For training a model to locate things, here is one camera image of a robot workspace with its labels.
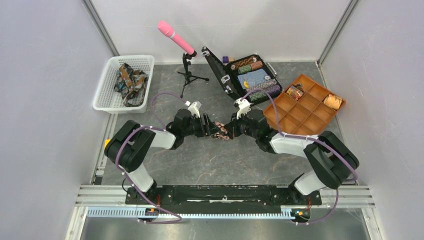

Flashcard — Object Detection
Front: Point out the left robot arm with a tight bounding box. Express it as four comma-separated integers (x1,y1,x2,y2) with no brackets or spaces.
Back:
104,109,220,204

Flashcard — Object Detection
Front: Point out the rolled dark patterned tie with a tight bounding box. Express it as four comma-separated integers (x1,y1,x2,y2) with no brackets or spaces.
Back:
285,83,305,101

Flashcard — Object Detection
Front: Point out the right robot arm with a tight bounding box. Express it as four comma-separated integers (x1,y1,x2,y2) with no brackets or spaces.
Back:
224,109,360,204

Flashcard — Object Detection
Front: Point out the purple cube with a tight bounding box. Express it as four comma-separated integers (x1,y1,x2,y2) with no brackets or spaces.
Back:
222,56,229,64

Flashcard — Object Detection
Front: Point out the pink microphone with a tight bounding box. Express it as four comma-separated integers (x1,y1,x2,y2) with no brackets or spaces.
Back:
157,20,197,57

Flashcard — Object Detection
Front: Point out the dark blue patterned tie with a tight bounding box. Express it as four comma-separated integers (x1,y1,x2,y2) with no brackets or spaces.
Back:
114,63,149,107

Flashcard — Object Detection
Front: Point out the orange compartment tray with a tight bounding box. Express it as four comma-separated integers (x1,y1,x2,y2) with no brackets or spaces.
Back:
263,74,346,135

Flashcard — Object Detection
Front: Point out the black floral tie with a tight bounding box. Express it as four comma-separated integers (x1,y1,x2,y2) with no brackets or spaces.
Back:
210,121,234,140

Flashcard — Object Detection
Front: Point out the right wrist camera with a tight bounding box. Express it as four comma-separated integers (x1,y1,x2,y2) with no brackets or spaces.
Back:
234,98,251,120

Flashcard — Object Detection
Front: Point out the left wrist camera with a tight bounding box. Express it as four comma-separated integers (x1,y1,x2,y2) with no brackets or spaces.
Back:
184,100,202,119

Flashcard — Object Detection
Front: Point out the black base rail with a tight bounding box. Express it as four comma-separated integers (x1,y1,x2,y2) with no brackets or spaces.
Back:
125,184,322,215

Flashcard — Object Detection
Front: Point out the white plastic basket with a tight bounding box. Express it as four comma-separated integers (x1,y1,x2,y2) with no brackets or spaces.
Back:
92,54,155,114

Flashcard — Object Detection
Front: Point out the black tripod stand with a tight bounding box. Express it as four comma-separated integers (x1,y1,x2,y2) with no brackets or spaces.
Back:
177,52,210,98

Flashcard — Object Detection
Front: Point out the black poker chip case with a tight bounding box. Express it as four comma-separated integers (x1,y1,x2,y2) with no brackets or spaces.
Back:
201,46,283,105

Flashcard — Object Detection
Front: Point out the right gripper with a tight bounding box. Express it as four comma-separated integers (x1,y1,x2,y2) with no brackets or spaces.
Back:
223,110,259,140

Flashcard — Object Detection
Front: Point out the rolled tan patterned tie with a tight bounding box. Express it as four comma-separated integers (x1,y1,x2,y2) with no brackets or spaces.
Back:
322,93,343,111

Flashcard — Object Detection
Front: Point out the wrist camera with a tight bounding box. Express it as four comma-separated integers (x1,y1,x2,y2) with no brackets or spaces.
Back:
184,100,202,119
234,98,251,120

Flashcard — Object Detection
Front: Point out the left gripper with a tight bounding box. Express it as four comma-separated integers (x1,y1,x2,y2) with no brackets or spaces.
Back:
182,112,221,138

